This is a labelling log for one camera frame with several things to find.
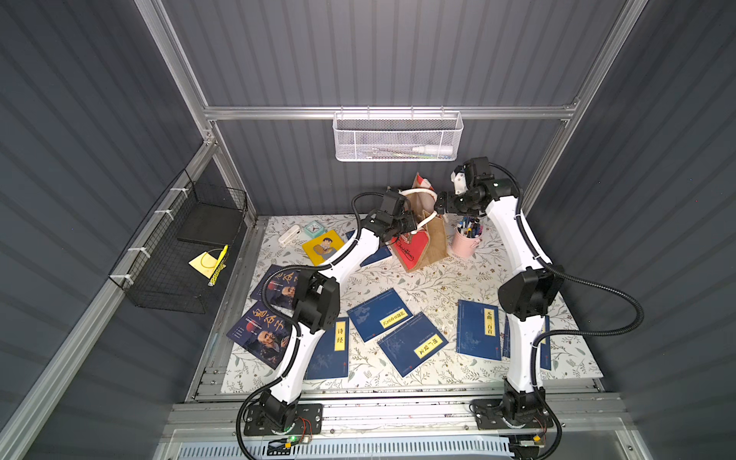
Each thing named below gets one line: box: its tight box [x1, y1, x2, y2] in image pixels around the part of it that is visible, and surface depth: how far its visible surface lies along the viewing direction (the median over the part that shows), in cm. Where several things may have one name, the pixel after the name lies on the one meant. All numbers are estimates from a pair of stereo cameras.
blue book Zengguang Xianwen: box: [376, 311, 450, 378], surface depth 88 cm
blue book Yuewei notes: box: [345, 287, 414, 344], surface depth 93 cm
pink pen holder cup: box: [452, 226, 484, 259], surface depth 104 cm
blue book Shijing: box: [303, 316, 350, 380], surface depth 84 cm
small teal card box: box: [303, 220, 325, 239], surface depth 117 cm
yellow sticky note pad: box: [187, 251, 228, 279], surface depth 75 cm
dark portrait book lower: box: [226, 300, 293, 370], surface depth 88 cm
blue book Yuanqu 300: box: [456, 299, 502, 362], surface depth 89 cm
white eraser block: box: [277, 224, 301, 247], surface depth 114 cm
